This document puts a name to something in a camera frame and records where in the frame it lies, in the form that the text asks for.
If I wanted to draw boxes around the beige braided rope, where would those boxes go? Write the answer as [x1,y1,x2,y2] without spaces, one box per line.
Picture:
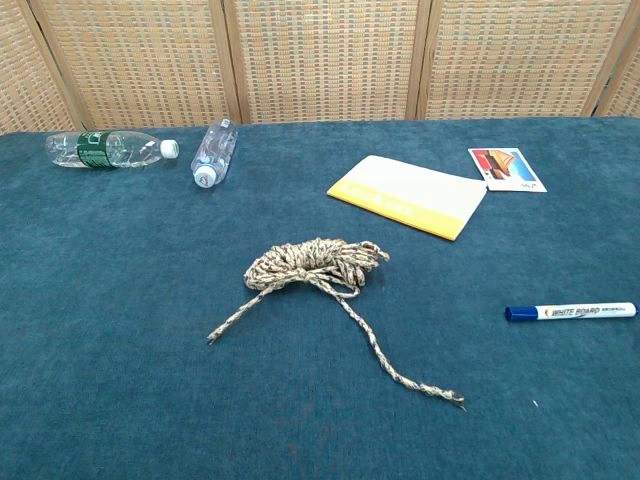
[206,237,467,412]

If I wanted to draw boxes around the yellow and white booklet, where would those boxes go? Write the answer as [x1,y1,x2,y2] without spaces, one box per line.
[326,154,489,242]

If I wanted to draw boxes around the green label plastic bottle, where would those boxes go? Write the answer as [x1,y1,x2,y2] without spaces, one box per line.
[44,129,180,170]

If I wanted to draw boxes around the teal felt table cover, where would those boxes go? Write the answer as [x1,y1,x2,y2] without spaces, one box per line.
[0,116,640,480]

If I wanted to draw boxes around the colourful picture card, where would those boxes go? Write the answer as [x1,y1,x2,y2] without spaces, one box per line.
[467,147,548,194]

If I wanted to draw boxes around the blue whiteboard marker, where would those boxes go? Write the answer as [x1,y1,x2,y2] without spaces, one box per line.
[503,301,640,323]

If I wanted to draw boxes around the woven bamboo screen panel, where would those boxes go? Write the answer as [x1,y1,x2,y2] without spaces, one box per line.
[222,0,432,125]
[27,0,242,130]
[0,0,85,135]
[407,0,639,121]
[597,34,640,119]

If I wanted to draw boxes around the clear unlabelled plastic bottle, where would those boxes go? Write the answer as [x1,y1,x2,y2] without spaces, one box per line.
[190,117,239,189]

